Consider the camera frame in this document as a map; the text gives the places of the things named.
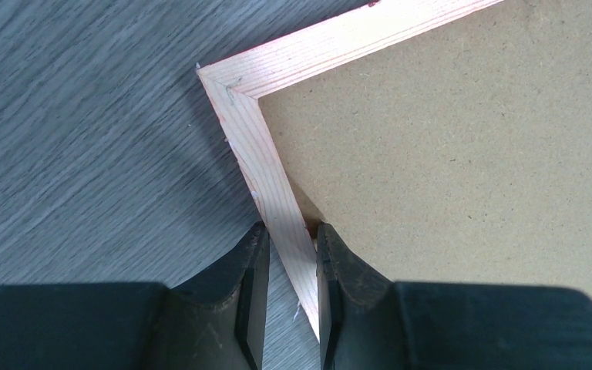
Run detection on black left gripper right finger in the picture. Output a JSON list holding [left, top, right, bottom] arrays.
[[317, 223, 592, 369]]

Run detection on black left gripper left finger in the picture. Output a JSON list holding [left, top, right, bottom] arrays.
[[0, 223, 269, 369]]

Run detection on red picture frame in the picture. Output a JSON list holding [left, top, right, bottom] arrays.
[[197, 1, 592, 329]]

